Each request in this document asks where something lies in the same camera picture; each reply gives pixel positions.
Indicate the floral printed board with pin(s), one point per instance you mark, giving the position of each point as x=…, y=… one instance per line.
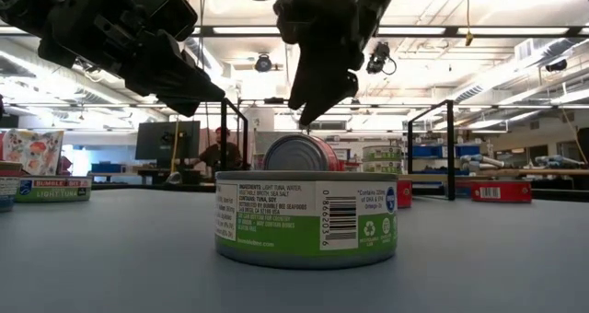
x=32, y=149

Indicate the green tuna can silver lid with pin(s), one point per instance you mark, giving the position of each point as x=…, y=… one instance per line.
x=276, y=230
x=382, y=166
x=382, y=153
x=54, y=191

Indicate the blue storage bins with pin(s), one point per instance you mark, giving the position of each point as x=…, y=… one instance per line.
x=432, y=152

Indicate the small white screen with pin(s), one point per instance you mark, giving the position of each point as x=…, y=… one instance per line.
x=347, y=155

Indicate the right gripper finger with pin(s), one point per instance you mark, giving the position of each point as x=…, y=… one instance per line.
x=306, y=78
x=336, y=85

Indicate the blue table mat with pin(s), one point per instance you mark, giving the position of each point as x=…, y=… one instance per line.
x=115, y=258

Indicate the blue crate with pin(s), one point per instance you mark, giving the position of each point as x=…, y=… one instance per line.
x=106, y=168

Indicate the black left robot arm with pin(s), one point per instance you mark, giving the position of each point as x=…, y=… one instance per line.
x=18, y=4

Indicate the blue seafood can gold lid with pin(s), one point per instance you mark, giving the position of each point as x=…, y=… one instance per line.
x=462, y=187
x=7, y=191
x=257, y=162

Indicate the black ceiling dome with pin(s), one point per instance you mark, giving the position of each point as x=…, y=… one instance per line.
x=557, y=65

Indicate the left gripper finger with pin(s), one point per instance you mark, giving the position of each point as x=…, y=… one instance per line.
x=170, y=76
x=184, y=108

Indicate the person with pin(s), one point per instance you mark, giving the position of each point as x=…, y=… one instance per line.
x=216, y=154

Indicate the black round ceiling camera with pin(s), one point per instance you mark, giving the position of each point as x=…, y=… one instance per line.
x=263, y=64

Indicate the black computer monitor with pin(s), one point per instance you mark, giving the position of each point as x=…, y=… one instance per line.
x=156, y=140

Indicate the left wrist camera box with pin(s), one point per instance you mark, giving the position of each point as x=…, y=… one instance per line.
x=168, y=9

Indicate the pale background robot arm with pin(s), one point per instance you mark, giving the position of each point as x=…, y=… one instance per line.
x=478, y=160
x=557, y=161

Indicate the white air vent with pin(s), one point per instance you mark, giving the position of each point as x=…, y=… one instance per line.
x=524, y=50

